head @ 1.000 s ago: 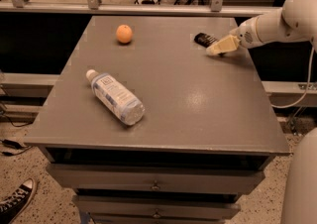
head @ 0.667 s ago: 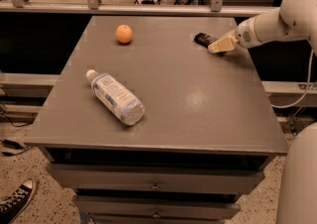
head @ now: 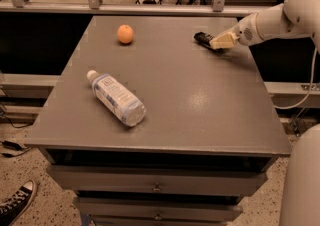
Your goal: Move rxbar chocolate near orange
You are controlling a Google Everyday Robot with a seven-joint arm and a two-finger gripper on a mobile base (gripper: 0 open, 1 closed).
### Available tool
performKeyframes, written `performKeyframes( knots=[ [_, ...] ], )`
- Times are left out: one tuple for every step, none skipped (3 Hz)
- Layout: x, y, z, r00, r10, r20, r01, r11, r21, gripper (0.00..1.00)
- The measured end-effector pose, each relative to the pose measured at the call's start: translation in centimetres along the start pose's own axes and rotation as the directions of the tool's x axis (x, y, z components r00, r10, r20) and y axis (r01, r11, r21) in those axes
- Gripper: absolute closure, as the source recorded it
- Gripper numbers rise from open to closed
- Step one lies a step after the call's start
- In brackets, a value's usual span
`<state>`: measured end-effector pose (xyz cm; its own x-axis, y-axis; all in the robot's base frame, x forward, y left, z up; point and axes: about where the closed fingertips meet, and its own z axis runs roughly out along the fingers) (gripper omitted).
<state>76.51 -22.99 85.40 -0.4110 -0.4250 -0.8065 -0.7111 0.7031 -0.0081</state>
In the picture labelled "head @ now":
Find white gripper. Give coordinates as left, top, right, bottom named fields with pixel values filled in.
left=209, top=13, right=263, bottom=50

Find black rxbar chocolate wrapper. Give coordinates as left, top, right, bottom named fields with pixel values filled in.
left=194, top=32, right=213, bottom=49

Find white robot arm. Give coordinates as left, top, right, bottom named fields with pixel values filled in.
left=209, top=0, right=320, bottom=226

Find grey drawer cabinet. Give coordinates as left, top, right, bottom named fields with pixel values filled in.
left=26, top=16, right=291, bottom=226

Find orange fruit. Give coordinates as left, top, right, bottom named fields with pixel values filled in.
left=117, top=25, right=134, bottom=44

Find clear plastic water bottle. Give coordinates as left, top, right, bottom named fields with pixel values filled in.
left=87, top=70, right=146, bottom=127

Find black white sneaker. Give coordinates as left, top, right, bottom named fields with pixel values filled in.
left=0, top=180, right=37, bottom=226

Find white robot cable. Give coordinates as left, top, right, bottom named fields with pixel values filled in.
left=273, top=46, right=318, bottom=110

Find black power adapter cable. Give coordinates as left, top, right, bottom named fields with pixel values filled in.
left=0, top=139, right=33, bottom=158

